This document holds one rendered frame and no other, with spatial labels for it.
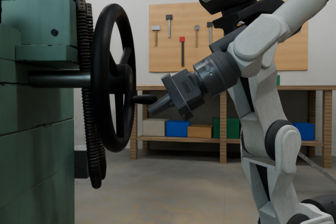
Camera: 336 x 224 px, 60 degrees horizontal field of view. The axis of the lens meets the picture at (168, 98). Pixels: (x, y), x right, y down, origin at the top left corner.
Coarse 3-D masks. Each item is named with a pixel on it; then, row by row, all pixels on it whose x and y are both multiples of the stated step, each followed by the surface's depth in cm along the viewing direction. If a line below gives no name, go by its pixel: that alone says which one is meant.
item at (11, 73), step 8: (0, 64) 49; (8, 64) 51; (16, 64) 53; (24, 64) 56; (32, 64) 59; (0, 72) 49; (8, 72) 51; (16, 72) 53; (24, 72) 56; (0, 80) 49; (8, 80) 51; (16, 80) 53; (24, 80) 56
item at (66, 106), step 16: (0, 96) 49; (16, 96) 53; (32, 96) 59; (48, 96) 66; (64, 96) 75; (0, 112) 49; (16, 112) 53; (32, 112) 59; (48, 112) 66; (64, 112) 75; (0, 128) 49; (16, 128) 53
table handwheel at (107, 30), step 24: (96, 24) 47; (120, 24) 61; (96, 48) 44; (48, 72) 58; (72, 72) 58; (96, 72) 44; (120, 72) 55; (96, 96) 44; (120, 96) 58; (96, 120) 46; (120, 120) 59; (120, 144) 54
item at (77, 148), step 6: (78, 150) 82; (84, 150) 82; (78, 156) 82; (84, 156) 82; (78, 162) 82; (84, 162) 82; (78, 168) 82; (84, 168) 82; (78, 174) 82; (84, 174) 82
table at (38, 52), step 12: (0, 24) 49; (0, 36) 49; (12, 36) 52; (0, 48) 49; (12, 48) 52; (24, 48) 53; (36, 48) 53; (48, 48) 52; (60, 48) 52; (72, 48) 55; (12, 60) 52; (24, 60) 53; (36, 60) 53; (48, 60) 53; (60, 60) 52; (72, 60) 55
